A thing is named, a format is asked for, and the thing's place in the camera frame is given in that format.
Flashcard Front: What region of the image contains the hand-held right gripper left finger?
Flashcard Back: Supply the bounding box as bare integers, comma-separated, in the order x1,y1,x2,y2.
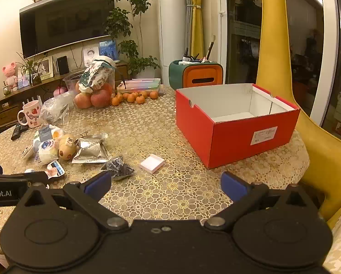
15,171,129,232

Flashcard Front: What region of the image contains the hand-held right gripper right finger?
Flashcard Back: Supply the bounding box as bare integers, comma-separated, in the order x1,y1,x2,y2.
203,172,321,232

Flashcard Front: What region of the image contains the small blue red packet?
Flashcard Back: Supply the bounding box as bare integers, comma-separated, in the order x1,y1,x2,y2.
45,160,66,179

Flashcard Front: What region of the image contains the black crinkled packet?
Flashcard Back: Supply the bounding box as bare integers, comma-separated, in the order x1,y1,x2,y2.
101,156,135,181

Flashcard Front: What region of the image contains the white blueberry print packet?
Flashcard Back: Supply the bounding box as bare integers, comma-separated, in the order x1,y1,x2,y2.
35,138,59,164

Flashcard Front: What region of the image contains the silver foil snack packet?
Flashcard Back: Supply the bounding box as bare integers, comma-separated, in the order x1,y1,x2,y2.
72,137,111,164

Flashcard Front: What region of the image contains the red cardboard shoe box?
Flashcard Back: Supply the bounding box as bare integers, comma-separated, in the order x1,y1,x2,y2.
175,83,301,169

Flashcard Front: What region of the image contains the gold lace patterned desktop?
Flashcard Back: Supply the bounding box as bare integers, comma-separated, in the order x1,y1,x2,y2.
0,84,311,254

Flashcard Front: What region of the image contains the small patterned white packet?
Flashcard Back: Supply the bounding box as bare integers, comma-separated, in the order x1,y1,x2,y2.
22,145,35,160

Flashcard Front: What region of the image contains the round yellow pastry packet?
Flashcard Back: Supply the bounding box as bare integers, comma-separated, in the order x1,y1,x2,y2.
58,134,77,160

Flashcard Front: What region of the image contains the black remote control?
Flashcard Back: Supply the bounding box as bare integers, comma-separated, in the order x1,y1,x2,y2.
11,124,29,141

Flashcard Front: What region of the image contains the teal white egg-yolk packet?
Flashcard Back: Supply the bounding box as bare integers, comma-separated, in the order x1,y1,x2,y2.
33,125,65,143

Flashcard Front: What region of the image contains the small pink white box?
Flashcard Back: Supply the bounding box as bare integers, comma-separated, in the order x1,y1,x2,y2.
139,154,165,174

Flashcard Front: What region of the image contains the wooden television cabinet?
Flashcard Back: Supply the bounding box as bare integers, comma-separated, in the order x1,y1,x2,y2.
0,61,129,132

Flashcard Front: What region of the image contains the pink white mug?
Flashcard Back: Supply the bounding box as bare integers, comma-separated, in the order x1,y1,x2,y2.
18,101,43,128

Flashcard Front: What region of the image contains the clear crumpled plastic bag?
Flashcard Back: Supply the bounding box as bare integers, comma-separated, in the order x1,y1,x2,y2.
39,91,74,126

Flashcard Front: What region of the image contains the red apple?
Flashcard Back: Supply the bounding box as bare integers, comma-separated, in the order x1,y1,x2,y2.
74,91,92,109
90,89,111,108

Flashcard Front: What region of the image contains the blue photo card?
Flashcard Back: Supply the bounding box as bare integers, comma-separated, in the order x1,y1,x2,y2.
18,73,31,89

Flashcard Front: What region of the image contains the pile of tangerines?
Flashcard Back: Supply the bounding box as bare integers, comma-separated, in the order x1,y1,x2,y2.
111,91,159,106

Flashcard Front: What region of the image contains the yellow chair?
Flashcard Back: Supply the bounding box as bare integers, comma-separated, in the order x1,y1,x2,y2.
256,0,341,229

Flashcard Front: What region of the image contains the pink pig plush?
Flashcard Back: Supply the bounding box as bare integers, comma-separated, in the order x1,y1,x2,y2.
2,61,19,92

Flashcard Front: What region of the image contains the small grassy potted plant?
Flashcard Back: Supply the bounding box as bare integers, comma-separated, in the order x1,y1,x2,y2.
16,51,45,86

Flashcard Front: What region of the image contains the clear plastic fruit container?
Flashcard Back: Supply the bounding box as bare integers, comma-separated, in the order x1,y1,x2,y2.
63,70,116,109

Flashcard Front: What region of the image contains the green white printed bag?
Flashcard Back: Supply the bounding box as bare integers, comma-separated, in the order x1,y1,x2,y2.
79,58,116,95

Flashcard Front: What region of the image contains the pastel stationery box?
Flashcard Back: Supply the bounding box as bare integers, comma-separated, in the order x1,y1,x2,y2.
117,78,162,97

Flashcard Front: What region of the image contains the green orange desk organizer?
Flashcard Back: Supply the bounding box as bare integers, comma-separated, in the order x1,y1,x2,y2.
168,59,224,90

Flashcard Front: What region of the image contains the small black speaker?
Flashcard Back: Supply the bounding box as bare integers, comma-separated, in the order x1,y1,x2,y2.
56,55,70,75

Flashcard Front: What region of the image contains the tall potted green tree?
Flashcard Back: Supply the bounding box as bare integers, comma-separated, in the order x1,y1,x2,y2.
103,0,161,78

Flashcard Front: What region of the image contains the portrait drawing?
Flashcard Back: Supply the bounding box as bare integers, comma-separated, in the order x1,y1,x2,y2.
83,46,100,66

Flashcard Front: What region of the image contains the glass sliding door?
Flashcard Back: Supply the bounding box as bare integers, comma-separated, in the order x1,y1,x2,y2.
219,0,341,149

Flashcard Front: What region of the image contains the long makeup brush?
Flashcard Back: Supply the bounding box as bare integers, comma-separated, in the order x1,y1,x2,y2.
206,36,217,60

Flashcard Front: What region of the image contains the white standing air conditioner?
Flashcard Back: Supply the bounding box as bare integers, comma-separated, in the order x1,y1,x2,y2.
158,0,192,87

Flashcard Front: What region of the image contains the yellow grey curtain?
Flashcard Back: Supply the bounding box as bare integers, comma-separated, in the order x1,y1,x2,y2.
182,0,205,60

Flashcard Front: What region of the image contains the white photo frame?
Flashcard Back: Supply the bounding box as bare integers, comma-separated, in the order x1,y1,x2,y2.
36,56,54,80

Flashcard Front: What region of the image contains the wall-mounted black television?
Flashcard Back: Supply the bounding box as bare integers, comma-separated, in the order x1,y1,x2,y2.
19,0,115,60

